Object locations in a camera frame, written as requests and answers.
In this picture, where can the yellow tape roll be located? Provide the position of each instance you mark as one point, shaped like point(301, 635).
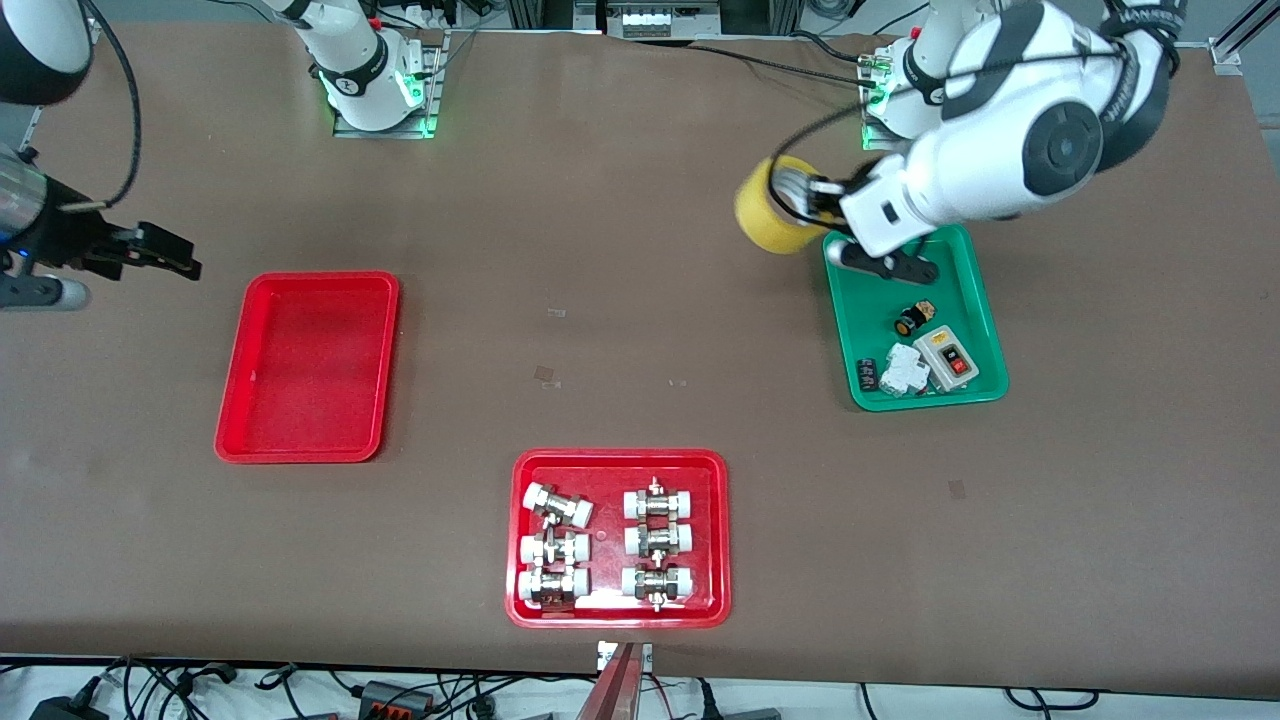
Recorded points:
point(765, 220)

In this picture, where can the white circuit breaker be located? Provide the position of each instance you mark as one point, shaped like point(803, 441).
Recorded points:
point(905, 370)

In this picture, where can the empty red plastic tray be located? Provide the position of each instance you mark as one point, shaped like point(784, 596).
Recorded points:
point(310, 370)

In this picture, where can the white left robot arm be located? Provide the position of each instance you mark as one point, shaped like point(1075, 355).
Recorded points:
point(1000, 150)

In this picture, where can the white power strip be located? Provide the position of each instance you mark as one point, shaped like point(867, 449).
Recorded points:
point(668, 20)

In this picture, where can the black terminal block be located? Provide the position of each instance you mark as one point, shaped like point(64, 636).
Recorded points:
point(868, 375)

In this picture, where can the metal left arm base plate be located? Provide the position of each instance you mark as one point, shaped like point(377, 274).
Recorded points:
point(870, 135)

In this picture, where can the black orange connector box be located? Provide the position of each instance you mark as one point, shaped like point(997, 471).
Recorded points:
point(395, 697)

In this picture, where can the white label plate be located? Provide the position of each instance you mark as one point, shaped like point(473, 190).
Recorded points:
point(604, 655)

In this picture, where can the black power adapter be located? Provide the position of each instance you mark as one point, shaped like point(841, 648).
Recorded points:
point(65, 708)

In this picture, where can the black yellow push button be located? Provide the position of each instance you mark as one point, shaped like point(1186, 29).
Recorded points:
point(910, 322)

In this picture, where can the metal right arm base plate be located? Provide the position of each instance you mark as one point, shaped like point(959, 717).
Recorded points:
point(432, 100)

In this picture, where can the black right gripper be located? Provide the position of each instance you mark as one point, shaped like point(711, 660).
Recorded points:
point(68, 241)

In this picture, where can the red tray with fittings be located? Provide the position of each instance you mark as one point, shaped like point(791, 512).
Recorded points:
point(605, 470)

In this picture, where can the grey switch box red button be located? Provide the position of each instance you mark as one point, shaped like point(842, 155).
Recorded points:
point(950, 360)

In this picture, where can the green plastic tray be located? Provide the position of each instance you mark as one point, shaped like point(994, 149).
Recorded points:
point(975, 300)

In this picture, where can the metal valve fitting white caps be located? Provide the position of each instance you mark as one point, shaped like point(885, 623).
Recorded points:
point(658, 502)
point(557, 505)
point(658, 540)
point(553, 585)
point(555, 549)
point(657, 582)

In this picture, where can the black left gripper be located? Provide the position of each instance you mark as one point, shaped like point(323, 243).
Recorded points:
point(826, 203)

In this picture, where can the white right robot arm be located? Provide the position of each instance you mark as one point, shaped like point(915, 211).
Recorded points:
point(355, 70)

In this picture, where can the red metal bar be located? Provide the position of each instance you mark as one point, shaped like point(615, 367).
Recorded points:
point(615, 690)

